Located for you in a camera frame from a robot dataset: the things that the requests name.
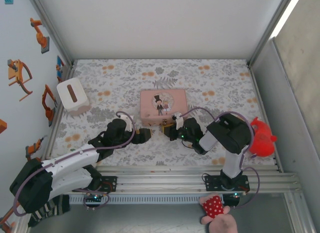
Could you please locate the pink wedding couple box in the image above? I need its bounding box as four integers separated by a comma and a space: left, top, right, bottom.
139, 89, 189, 127

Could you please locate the orange gripper arm sticker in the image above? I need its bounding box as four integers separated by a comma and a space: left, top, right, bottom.
0, 207, 16, 233

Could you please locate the white tissue box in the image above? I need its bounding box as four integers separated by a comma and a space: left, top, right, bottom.
56, 77, 92, 117

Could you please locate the floral patterned table mat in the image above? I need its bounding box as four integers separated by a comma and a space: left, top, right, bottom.
48, 58, 282, 167

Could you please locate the black controller board with LEDs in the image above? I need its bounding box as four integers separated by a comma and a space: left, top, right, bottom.
84, 192, 104, 204
222, 192, 242, 208

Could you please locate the red plush toy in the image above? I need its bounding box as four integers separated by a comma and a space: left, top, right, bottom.
248, 116, 278, 159

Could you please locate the pink plush with polka dots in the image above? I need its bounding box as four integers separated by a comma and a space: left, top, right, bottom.
198, 192, 238, 233

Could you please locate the blue and orange machine sticker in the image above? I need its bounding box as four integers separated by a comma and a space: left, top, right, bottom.
55, 55, 66, 83

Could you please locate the black white striped sock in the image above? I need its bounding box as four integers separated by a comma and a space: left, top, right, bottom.
27, 194, 71, 228

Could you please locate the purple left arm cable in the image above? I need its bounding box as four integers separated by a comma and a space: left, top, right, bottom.
12, 110, 137, 217

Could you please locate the aluminium rail frame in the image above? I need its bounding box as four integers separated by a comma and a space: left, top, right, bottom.
66, 164, 304, 194

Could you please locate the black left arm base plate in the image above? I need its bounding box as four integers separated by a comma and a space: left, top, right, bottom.
96, 175, 118, 193

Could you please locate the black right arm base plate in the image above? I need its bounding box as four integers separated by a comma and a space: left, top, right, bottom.
204, 174, 250, 193

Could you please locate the perforated grey cable duct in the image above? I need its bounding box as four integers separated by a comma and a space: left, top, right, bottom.
68, 194, 226, 205

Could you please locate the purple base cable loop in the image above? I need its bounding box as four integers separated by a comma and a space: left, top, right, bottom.
83, 187, 111, 211
234, 166, 261, 209

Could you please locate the orange curved frame sticker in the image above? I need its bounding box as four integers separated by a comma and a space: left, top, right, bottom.
7, 59, 34, 102

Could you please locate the aluminium frame post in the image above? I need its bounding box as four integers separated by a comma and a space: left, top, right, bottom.
248, 0, 297, 67
26, 0, 74, 67

